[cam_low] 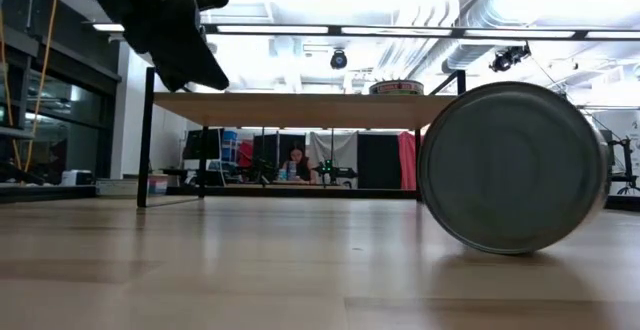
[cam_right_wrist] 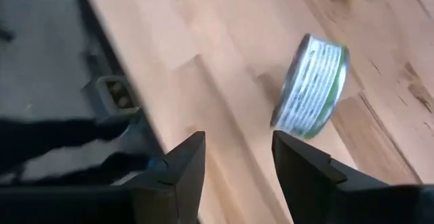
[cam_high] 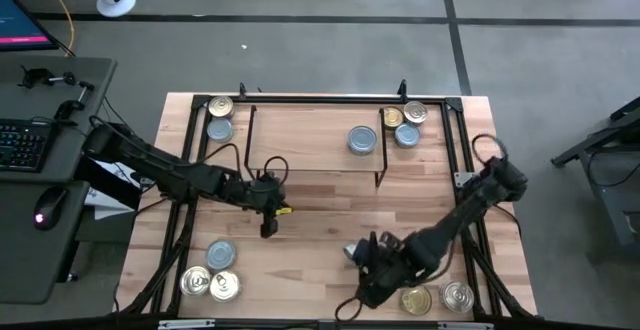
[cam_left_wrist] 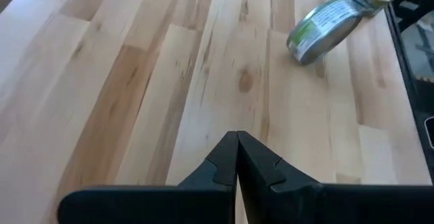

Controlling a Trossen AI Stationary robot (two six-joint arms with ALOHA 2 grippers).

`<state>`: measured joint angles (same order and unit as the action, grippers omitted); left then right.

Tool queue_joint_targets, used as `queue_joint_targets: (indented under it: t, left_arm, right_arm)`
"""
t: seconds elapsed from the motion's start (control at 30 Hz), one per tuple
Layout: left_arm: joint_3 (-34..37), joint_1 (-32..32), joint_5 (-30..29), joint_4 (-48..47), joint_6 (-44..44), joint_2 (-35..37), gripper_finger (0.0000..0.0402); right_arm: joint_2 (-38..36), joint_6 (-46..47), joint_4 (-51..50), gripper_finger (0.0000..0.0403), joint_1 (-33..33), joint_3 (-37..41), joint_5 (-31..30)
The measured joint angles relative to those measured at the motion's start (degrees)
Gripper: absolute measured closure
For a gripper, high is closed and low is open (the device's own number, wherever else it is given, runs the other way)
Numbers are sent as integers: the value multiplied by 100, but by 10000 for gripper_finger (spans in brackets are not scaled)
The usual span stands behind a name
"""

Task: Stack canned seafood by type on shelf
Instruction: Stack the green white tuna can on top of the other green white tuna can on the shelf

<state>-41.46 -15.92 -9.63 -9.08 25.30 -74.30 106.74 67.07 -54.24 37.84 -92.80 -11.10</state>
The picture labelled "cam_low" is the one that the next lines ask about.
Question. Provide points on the black partition panel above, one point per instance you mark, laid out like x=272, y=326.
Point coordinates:
x=378, y=160
x=267, y=150

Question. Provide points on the background robot arm green light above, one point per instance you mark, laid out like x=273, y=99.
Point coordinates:
x=335, y=172

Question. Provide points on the grey hanging cloth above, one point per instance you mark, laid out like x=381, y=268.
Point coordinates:
x=340, y=145

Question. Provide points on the red hanging cloth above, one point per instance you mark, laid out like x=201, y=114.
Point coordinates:
x=407, y=160

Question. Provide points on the blue label seafood can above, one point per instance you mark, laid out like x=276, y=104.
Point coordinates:
x=512, y=170

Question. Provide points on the clear storage bin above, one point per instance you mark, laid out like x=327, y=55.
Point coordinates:
x=160, y=185

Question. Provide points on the green label tuna can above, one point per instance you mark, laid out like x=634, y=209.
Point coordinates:
x=396, y=88

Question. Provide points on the dark background monitor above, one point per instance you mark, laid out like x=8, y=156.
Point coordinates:
x=202, y=145

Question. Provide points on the white box device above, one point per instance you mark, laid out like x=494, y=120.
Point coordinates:
x=76, y=178

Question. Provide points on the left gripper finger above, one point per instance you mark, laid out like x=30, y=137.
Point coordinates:
x=167, y=82
x=200, y=65

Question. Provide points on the wooden shelf black metal frame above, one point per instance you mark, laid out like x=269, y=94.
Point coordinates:
x=300, y=110

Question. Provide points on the person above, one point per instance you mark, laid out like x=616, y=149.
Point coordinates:
x=300, y=167

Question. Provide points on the blue storage bins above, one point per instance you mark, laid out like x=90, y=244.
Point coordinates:
x=230, y=145

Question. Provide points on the black overhead camera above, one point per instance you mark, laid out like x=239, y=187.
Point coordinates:
x=338, y=60

